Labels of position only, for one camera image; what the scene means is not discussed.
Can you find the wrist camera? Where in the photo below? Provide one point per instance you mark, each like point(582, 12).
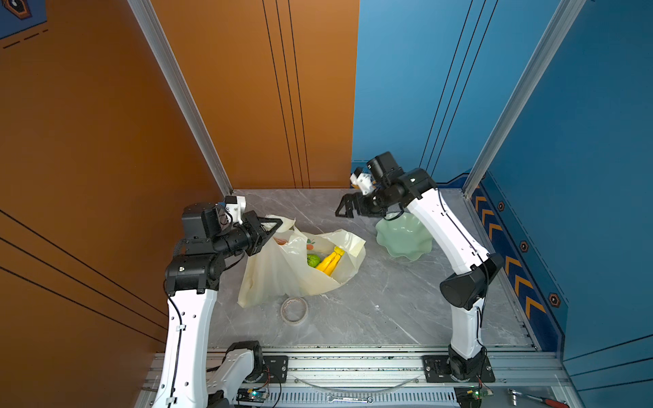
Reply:
point(208, 220)
point(379, 173)

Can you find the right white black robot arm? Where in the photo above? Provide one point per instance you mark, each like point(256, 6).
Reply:
point(474, 268)

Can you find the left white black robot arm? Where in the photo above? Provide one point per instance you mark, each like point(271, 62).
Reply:
point(191, 285)

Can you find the pale green fruit plate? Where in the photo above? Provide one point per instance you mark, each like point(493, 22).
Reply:
point(404, 236)

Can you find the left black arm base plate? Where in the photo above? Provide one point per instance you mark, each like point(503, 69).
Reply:
point(269, 369)

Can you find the silver wrench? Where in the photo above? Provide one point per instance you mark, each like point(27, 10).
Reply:
point(330, 398)

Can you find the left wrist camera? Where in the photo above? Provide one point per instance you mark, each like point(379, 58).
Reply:
point(208, 220)

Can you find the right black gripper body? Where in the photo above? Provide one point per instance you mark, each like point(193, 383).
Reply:
point(375, 202)

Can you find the yellow banana bunch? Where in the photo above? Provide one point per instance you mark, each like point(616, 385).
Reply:
point(330, 263)

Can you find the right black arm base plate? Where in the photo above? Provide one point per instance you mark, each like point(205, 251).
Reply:
point(437, 368)

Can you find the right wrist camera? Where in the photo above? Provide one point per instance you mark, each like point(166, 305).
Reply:
point(379, 173)

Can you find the clear tape roll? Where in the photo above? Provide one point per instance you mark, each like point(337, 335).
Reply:
point(294, 311)

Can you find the red handled tool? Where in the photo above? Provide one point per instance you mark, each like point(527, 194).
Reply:
point(514, 395)

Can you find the green circuit board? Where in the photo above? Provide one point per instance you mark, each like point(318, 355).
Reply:
point(472, 398)
point(252, 396)

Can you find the left green circuit board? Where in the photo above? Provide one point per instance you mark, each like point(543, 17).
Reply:
point(252, 396)

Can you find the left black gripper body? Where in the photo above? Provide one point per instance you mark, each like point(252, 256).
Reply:
point(247, 237)

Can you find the cream plastic bag orange print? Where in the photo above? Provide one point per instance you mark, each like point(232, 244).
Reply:
point(282, 267)

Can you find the right green circuit board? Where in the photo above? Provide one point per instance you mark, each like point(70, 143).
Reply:
point(472, 398)

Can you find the aluminium front rail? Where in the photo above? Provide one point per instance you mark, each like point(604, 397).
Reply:
point(394, 377)

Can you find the green bumpy fruit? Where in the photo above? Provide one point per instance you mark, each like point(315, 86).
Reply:
point(313, 260)

